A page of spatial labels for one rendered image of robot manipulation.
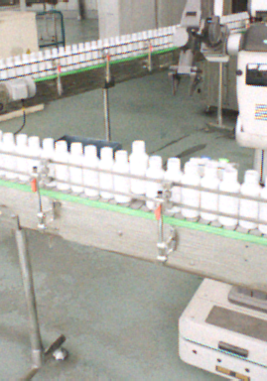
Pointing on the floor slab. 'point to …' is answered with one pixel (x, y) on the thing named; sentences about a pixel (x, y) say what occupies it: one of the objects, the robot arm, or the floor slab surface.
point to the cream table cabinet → (13, 44)
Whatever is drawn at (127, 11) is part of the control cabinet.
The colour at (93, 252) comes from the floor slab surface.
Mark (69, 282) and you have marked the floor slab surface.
